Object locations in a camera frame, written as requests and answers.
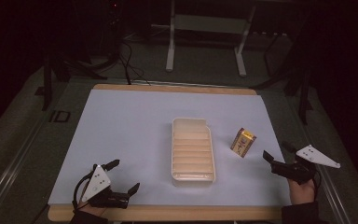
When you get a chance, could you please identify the person's right hand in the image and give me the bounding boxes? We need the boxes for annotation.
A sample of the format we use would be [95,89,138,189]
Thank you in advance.
[286,177,319,206]

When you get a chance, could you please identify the black floor bracket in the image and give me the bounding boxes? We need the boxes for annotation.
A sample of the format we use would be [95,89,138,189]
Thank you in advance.
[48,109,72,123]

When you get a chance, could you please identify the white ribbed plastic tray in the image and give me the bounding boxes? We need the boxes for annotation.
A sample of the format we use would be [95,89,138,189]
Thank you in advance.
[171,117,216,185]

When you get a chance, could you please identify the white metal stand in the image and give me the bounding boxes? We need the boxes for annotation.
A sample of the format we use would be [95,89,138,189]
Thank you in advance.
[150,0,257,78]

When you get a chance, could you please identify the pale blue table mat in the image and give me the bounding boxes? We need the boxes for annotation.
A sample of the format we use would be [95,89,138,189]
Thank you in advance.
[48,89,293,207]

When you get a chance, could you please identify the yellow patterned small box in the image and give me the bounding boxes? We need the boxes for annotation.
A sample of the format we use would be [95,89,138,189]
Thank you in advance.
[229,127,257,159]

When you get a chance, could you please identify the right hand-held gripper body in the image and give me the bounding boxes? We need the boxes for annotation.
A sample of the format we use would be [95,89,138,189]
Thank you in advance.
[269,144,341,185]

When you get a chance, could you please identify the metal floor rail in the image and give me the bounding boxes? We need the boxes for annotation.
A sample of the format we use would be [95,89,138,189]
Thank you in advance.
[0,116,49,224]
[304,130,355,224]

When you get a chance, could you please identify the black tripod stand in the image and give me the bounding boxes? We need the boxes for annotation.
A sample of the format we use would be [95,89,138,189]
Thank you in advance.
[250,29,314,126]
[34,50,108,112]

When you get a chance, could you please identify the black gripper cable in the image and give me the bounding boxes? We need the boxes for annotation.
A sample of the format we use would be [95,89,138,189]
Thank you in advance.
[72,163,99,210]
[312,169,323,202]

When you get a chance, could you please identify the dark equipment tower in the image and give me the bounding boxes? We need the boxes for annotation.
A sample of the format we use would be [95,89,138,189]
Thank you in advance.
[104,0,126,62]

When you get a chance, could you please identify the black floor cables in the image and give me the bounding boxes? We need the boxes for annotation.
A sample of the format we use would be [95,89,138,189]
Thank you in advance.
[117,38,152,87]

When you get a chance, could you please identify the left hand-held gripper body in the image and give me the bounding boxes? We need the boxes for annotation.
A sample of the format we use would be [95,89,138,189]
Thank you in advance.
[80,164,131,210]

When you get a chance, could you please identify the person's left hand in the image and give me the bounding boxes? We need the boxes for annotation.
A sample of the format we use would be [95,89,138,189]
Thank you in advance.
[76,201,107,217]

